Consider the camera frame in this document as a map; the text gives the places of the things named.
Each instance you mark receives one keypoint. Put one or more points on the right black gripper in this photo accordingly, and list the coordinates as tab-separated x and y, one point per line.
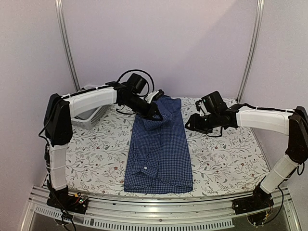
195	124

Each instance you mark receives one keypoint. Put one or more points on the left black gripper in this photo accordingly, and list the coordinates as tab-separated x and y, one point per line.
154	109

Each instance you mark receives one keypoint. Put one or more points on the blue plaid long sleeve shirt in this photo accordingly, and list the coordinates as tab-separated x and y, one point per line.
159	161

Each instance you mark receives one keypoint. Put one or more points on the white plastic basket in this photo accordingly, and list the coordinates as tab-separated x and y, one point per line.
89	118

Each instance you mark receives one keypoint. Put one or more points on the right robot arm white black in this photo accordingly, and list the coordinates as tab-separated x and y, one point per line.
212	112

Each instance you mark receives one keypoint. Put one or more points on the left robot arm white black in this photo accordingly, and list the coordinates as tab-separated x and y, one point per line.
61	109

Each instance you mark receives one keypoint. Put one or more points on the floral patterned table mat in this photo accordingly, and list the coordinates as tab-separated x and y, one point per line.
95	160

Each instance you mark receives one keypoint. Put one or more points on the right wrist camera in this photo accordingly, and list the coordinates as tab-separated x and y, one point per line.
200	107

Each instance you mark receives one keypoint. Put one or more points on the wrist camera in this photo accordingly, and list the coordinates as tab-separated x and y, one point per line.
155	95
200	107

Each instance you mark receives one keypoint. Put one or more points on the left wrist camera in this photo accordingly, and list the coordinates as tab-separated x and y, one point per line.
155	95

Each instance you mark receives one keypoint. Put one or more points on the aluminium front rail frame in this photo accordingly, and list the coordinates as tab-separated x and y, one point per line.
123	213

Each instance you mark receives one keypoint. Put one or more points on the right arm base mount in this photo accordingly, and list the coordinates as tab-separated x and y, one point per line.
252	203

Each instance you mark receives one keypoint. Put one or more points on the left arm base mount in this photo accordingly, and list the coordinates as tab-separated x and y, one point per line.
76	203

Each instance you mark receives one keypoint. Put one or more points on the right aluminium corner post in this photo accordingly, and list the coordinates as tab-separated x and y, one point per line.
252	49

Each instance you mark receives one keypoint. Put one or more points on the aluminium corner post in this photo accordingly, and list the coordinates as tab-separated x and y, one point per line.
65	40
252	49

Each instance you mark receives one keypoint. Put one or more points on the left aluminium corner post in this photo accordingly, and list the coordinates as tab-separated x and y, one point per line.
65	40

